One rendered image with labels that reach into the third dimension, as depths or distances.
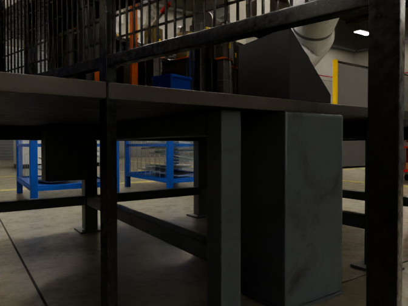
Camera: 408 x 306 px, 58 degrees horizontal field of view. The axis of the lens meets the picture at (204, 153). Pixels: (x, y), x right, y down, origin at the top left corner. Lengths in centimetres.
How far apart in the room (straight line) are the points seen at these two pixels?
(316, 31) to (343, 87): 553
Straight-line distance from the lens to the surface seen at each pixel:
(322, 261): 141
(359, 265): 185
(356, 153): 715
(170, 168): 391
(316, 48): 144
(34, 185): 356
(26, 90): 87
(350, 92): 705
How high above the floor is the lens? 55
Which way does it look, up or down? 1 degrees down
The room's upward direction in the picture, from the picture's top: straight up
